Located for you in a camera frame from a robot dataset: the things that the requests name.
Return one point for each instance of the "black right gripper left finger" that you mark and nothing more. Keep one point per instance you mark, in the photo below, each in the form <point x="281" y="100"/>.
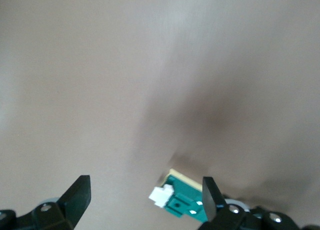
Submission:
<point x="77" y="195"/>

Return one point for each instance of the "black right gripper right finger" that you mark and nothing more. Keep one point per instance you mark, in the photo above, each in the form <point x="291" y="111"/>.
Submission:
<point x="210" y="200"/>

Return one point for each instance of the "green terminal block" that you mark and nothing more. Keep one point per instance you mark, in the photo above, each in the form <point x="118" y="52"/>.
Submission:
<point x="180" y="202"/>

